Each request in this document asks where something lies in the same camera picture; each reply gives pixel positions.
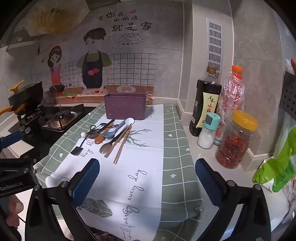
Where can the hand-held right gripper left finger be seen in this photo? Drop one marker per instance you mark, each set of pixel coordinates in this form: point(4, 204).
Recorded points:
point(86, 178)

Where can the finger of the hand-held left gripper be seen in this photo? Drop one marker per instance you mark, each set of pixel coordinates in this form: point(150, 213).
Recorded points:
point(10, 140)

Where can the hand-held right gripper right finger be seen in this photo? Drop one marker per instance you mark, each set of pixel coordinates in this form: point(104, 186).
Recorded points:
point(207, 177)

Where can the wooden chopstick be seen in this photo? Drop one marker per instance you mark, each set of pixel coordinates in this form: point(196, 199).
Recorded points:
point(120, 150)
point(115, 145)
point(122, 144)

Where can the purple utensil holder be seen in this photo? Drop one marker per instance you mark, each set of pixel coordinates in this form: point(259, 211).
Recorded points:
point(126, 106)

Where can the person's left hand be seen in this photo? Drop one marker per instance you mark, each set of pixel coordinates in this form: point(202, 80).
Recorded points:
point(14, 207)

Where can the small black spatula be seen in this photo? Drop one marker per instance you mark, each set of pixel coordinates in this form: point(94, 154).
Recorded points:
point(76, 150)

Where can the green and white tablecloth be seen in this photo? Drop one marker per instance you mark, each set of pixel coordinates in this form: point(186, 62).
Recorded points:
point(180, 148)

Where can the salt shaker with teal lid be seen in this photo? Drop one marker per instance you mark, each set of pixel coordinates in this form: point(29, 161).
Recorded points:
point(207, 136)

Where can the chili flake jar, yellow lid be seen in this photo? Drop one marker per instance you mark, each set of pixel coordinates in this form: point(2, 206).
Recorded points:
point(234, 146)

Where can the gas stove burner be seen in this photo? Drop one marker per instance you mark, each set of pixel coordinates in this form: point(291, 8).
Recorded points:
point(57, 120)

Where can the dark soy sauce bottle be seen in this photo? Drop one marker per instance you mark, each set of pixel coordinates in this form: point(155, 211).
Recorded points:
point(204, 102)

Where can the green plastic bag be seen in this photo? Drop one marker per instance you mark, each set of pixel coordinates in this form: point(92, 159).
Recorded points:
point(282, 162)

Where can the plastic bottle of dried chilies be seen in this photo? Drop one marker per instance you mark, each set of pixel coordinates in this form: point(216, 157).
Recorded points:
point(232, 92)

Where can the black perforated rack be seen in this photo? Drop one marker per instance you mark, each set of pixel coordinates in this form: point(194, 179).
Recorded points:
point(290, 95)

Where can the range hood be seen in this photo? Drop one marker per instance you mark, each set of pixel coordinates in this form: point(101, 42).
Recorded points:
point(46, 20)

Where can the white vent grille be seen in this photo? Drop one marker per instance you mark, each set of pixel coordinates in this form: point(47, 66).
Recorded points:
point(215, 46)

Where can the cartoon wall poster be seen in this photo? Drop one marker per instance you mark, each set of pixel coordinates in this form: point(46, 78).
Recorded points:
point(92, 64)

